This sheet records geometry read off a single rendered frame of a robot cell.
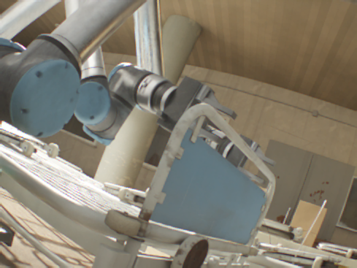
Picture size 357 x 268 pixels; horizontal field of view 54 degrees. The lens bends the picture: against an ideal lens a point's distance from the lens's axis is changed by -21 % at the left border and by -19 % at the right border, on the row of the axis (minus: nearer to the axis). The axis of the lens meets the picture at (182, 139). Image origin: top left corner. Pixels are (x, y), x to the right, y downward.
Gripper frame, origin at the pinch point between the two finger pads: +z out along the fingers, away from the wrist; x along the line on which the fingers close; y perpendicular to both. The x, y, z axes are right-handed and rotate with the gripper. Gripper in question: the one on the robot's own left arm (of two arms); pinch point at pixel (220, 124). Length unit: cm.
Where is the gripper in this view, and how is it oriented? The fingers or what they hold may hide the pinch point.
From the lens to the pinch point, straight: 93.4
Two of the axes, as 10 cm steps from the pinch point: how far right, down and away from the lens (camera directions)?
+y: -4.2, -3.2, -8.5
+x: 5.1, -8.6, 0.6
